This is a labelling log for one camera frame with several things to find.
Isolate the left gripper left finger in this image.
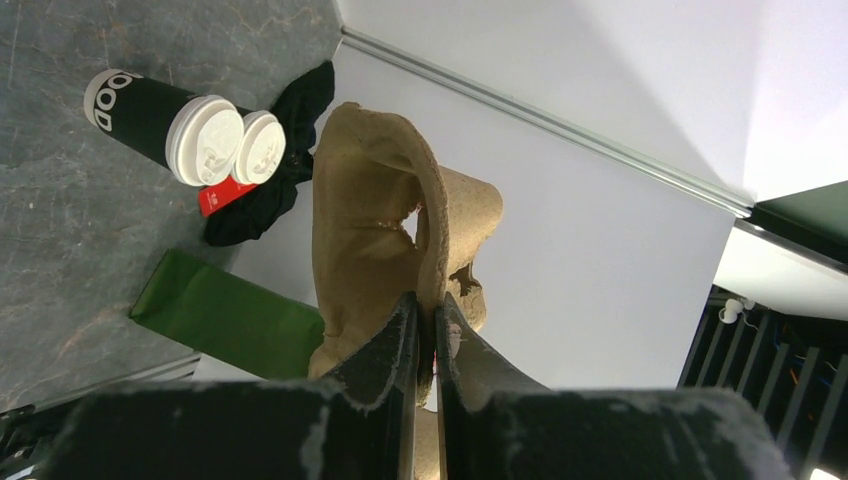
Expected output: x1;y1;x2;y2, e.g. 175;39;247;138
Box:
40;292;419;479

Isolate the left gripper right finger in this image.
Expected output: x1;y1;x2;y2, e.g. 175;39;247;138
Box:
435;297;791;479

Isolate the green box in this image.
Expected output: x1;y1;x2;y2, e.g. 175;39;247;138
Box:
129;249;324;380

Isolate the picked brown cup carrier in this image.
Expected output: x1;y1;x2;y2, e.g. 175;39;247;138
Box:
307;101;505;480

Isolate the white cup lid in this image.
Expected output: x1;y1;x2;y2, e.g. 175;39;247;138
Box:
165;95;244;187
231;110;286;184

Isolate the red tag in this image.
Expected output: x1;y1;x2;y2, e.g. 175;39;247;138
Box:
197;176;257;218

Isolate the black cloth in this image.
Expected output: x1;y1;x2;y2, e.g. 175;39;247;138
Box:
203;61;335;247

